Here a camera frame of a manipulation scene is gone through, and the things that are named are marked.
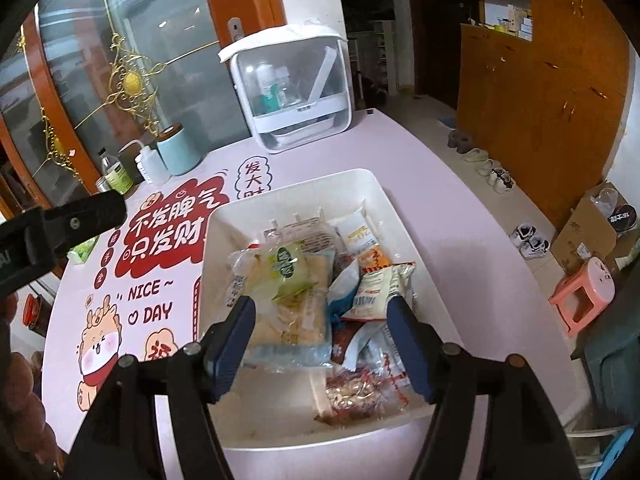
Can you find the clear pale wafer packet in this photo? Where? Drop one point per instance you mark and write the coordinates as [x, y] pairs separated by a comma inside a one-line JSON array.
[[290, 332]]

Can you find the white plastic bin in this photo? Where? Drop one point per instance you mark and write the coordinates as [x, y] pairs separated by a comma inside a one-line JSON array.
[[300, 195]]

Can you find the green label snack packet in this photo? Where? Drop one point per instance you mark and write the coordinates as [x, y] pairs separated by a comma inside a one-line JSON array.
[[292, 272]]

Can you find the gold door ornament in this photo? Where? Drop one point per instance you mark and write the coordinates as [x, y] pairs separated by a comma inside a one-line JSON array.
[[55, 145], [131, 80]]

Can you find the white patterned shoe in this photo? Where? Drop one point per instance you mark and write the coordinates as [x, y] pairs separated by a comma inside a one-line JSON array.
[[501, 180]]

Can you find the dark red snack packet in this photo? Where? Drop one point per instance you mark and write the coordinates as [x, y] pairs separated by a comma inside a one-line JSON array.
[[352, 342]]

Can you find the cardboard box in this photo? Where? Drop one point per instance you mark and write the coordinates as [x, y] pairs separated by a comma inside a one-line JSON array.
[[595, 232]]

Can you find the small metal can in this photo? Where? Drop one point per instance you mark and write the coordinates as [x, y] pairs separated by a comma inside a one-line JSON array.
[[102, 185]]

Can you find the clear red peanut packet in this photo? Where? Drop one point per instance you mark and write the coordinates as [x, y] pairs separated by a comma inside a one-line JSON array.
[[360, 390]]

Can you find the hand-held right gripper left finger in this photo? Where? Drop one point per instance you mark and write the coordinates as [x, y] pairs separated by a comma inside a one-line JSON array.
[[235, 342]]

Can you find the beige slipper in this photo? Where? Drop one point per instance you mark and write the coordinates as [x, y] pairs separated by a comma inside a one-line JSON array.
[[475, 155], [489, 166]]

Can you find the white storage box clear door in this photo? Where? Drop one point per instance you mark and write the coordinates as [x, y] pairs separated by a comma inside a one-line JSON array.
[[295, 95]]

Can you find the clear brown biscuit packet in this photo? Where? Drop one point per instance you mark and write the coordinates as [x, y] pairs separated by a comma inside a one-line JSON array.
[[305, 239]]

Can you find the beige label snack packet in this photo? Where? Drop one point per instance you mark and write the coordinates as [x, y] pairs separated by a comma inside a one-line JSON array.
[[357, 235]]

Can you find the orange framed glass door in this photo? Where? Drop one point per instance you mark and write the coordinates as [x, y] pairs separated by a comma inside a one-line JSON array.
[[75, 35]]

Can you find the white snack packet red print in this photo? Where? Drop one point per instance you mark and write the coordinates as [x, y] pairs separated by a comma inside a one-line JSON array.
[[375, 295]]

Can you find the wooden cabinet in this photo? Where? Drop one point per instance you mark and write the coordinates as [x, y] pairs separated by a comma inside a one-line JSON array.
[[540, 85]]

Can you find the light blue canister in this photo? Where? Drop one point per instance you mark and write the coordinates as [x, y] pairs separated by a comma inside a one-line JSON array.
[[179, 152]]

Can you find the orange white snack packet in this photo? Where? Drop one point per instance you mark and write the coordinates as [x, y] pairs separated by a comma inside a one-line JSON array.
[[374, 260]]

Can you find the brown slipper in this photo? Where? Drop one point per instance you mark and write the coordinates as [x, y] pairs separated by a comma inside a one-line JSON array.
[[460, 140]]

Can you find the white squeeze bottle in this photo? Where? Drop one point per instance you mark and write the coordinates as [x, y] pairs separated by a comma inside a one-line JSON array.
[[152, 167]]

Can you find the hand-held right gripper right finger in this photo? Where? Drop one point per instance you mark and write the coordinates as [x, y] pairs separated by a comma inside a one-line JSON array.
[[407, 350]]

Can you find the white sneaker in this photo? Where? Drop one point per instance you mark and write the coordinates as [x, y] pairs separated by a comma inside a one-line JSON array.
[[536, 246], [524, 235]]

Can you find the dark teal container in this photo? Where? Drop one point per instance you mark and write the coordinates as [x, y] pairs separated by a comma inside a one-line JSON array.
[[615, 375]]

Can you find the blue foil snack packet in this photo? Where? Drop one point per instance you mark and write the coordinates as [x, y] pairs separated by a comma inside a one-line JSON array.
[[342, 290]]

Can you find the green tissue pack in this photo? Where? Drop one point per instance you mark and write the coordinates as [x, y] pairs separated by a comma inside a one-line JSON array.
[[84, 251]]

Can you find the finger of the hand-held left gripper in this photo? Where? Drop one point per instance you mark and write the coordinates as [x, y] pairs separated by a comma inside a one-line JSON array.
[[85, 222]]

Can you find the green label glass bottle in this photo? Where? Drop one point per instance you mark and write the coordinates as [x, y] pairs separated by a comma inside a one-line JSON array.
[[119, 177]]

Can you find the pink plastic stool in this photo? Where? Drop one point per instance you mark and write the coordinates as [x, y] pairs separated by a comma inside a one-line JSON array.
[[585, 292]]

